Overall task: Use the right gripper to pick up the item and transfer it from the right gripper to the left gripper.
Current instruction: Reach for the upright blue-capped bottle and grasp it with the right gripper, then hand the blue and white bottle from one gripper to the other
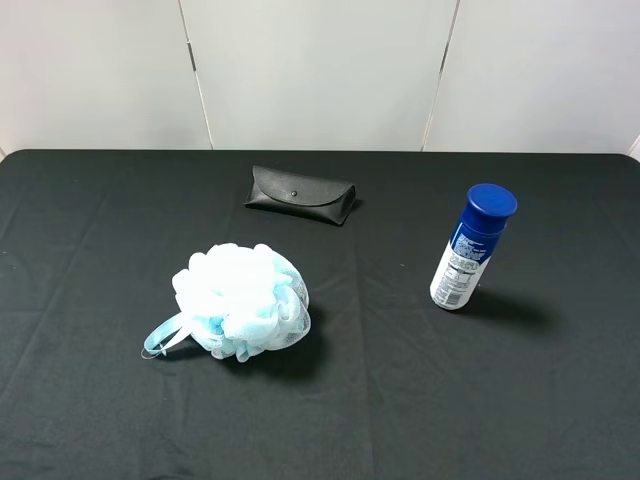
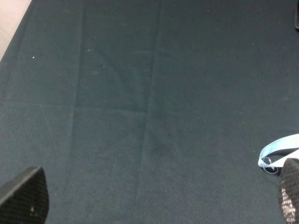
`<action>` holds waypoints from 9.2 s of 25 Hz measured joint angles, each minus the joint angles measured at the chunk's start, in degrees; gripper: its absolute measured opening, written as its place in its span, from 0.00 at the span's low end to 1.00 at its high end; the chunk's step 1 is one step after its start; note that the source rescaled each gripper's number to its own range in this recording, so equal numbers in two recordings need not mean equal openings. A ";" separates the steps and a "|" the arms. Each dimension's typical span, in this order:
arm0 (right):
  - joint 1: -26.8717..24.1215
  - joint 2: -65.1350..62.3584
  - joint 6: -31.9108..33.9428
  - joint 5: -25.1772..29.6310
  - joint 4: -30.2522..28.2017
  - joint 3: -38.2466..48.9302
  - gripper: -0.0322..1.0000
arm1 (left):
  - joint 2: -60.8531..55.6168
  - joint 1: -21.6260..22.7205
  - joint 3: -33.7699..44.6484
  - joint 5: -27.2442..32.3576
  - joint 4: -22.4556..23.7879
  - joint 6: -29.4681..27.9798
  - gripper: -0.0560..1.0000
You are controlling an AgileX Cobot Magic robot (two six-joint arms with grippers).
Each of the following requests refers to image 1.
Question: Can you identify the blue white plastic bottle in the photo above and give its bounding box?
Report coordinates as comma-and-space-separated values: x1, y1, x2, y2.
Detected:
429, 183, 518, 310

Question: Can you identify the black leather glasses case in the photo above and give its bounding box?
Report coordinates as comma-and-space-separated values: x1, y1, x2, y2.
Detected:
244, 166, 356, 226

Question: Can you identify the blue white bath loofah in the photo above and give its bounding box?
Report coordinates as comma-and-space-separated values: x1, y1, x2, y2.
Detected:
141, 243, 311, 363

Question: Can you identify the black tablecloth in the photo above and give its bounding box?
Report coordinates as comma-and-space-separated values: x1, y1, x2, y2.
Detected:
1, 150, 639, 479

